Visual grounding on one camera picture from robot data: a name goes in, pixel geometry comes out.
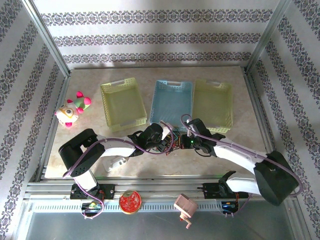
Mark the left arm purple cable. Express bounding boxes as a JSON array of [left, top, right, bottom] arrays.
[[62, 120, 175, 220]]

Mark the light blue perforated plastic basket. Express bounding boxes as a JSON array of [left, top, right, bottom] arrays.
[[149, 79, 194, 132]]

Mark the thin green cable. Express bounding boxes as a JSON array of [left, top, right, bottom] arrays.
[[172, 127, 186, 148]]

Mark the pink wooden crank toy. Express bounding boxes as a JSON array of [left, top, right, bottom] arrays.
[[173, 193, 199, 230]]

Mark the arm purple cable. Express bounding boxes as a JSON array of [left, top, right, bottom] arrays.
[[62, 120, 175, 220], [180, 114, 301, 198]]

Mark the white pink green plush toy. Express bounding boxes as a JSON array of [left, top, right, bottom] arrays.
[[54, 91, 92, 129]]

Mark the aluminium frame post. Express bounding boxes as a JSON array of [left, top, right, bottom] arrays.
[[245, 0, 294, 74], [21, 0, 71, 77]]

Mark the lime green perforated plastic basket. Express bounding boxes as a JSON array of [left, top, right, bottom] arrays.
[[100, 77, 148, 133]]

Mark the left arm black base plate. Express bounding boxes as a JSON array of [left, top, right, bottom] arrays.
[[69, 183, 116, 200]]

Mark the red round patterned tin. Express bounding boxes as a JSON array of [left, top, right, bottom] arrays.
[[118, 190, 142, 215]]

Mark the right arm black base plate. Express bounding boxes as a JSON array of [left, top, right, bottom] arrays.
[[197, 182, 227, 200]]

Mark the aluminium rail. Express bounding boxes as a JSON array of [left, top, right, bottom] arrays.
[[24, 174, 298, 201]]

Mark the slotted grey cable duct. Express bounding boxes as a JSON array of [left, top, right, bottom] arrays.
[[32, 201, 226, 213]]

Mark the pale yellow perforated plastic basket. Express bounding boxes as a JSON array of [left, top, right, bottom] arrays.
[[191, 79, 233, 134]]

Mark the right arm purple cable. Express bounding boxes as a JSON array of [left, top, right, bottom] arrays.
[[180, 114, 301, 198]]

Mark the white plastic block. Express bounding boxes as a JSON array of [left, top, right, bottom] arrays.
[[102, 156, 128, 173]]

